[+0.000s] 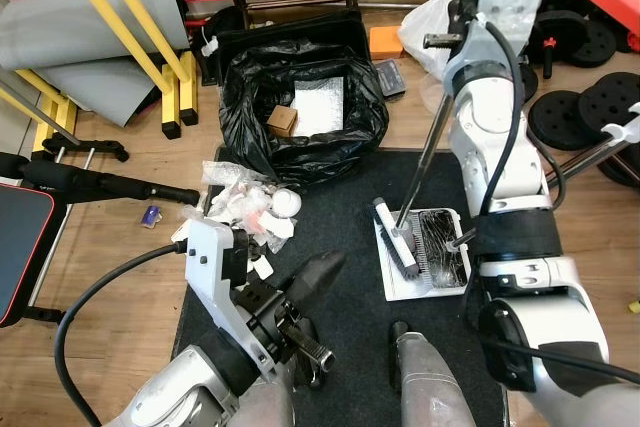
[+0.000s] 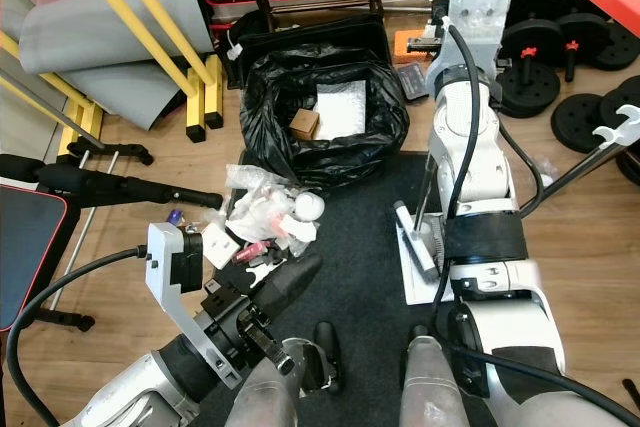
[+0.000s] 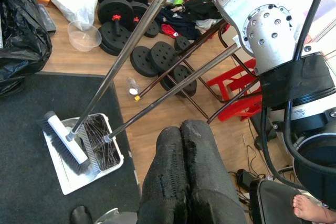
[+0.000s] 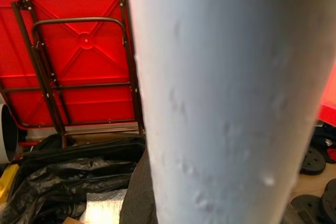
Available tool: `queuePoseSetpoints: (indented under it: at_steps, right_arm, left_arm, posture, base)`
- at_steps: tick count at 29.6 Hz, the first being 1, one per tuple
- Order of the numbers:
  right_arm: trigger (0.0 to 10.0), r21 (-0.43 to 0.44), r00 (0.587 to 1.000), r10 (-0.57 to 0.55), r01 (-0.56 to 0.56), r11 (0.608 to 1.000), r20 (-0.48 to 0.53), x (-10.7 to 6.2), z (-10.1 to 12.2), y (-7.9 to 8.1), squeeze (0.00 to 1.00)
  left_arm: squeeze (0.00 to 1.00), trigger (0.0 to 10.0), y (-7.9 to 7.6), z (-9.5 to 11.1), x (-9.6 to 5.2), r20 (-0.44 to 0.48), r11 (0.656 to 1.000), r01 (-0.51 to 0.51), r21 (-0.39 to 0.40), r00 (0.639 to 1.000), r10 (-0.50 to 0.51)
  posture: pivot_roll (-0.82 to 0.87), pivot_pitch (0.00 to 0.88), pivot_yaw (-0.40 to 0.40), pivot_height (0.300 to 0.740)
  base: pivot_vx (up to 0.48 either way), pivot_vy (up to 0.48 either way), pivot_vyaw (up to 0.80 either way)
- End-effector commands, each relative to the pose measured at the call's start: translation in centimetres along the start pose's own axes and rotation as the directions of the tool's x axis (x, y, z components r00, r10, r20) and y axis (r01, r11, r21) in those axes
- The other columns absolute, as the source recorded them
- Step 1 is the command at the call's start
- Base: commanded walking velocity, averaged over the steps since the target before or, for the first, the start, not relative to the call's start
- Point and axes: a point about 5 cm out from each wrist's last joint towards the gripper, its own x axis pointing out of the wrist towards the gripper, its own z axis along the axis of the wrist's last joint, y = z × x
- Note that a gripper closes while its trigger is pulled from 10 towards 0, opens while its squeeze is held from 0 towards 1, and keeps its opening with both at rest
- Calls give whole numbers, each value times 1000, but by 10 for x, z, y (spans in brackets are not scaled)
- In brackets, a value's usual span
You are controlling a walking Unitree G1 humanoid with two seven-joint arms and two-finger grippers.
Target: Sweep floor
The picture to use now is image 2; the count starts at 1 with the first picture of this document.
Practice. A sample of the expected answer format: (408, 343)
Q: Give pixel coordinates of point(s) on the bin with black bag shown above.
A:
(270, 87)

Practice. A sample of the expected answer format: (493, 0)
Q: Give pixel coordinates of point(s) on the small blue object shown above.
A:
(176, 217)

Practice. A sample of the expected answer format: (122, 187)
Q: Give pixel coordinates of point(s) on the black floor mat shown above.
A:
(360, 287)

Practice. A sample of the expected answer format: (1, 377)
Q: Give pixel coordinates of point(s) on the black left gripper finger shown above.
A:
(290, 297)
(285, 277)

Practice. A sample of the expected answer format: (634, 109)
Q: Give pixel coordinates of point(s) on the silver left robot leg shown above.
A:
(280, 397)

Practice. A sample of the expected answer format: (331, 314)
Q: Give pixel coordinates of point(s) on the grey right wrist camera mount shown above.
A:
(480, 7)

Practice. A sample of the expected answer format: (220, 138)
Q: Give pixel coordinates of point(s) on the silver right robot leg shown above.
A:
(435, 392)

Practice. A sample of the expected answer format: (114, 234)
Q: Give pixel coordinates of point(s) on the black weight plate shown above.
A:
(622, 97)
(582, 124)

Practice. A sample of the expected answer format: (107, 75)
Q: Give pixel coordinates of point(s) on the black foam roller bar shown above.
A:
(120, 187)

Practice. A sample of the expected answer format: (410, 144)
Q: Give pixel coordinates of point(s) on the grey foam mat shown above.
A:
(90, 47)

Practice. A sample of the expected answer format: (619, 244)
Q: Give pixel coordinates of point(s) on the short black bench pad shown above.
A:
(25, 257)

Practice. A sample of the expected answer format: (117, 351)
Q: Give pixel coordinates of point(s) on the silver robot leg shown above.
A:
(435, 392)
(280, 397)

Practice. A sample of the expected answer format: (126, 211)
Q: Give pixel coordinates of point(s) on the small white ball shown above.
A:
(310, 209)

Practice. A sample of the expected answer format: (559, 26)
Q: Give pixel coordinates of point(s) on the white bubble wrap sheet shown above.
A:
(342, 109)

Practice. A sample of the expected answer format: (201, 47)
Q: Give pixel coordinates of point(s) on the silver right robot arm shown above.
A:
(465, 157)

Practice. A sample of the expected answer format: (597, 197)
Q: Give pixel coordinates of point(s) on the small orange box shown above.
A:
(408, 47)

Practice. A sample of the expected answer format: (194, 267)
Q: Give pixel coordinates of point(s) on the white paper tag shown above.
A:
(220, 245)

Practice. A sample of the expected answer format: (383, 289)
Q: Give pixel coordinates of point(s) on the yellow metal frame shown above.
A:
(195, 112)

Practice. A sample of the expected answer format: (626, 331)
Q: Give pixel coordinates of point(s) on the small brown cardboard box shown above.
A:
(305, 125)

